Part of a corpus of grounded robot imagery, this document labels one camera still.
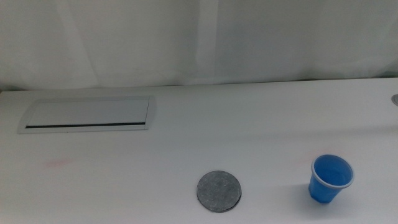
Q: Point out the blue plastic cup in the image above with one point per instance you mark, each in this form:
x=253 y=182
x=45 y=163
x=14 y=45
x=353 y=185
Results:
x=323 y=191

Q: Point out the round grey cup mat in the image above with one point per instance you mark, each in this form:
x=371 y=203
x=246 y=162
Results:
x=219 y=191

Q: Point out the white curtain backdrop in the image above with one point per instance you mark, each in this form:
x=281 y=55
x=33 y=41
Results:
x=155 y=40

